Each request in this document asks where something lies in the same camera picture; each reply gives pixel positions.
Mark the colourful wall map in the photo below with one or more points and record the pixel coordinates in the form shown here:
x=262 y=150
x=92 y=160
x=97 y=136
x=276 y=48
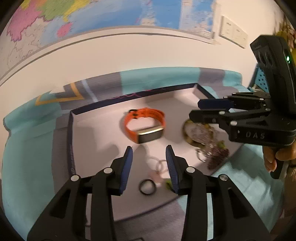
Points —
x=35 y=24

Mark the teal grey patterned cloth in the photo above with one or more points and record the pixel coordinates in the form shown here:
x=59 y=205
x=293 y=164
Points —
x=38 y=156

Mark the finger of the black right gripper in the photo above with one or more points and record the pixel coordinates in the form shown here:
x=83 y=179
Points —
x=215 y=104
x=207 y=116

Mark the right hand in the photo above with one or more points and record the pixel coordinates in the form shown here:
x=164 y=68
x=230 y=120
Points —
x=270 y=156

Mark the beaded jewelry cluster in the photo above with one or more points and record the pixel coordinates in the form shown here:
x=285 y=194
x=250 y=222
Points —
x=215 y=152

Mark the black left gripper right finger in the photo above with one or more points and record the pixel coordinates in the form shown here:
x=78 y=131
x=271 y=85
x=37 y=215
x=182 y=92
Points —
x=177 y=167

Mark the green bead charm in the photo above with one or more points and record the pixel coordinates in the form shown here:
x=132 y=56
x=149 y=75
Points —
x=168 y=184

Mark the white triple wall socket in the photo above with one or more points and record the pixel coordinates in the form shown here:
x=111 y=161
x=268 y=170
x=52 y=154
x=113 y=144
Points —
x=230 y=31

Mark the shallow white tray box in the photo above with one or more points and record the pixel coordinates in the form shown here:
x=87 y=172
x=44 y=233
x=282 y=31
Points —
x=99 y=138

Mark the orange smart watch band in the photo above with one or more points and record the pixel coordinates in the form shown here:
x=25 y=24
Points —
x=146 y=133

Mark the blue perforated crate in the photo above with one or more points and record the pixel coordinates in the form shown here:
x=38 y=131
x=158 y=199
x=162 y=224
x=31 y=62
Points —
x=258 y=82

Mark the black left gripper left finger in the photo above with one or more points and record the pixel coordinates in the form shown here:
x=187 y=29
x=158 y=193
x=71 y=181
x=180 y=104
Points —
x=121 y=170

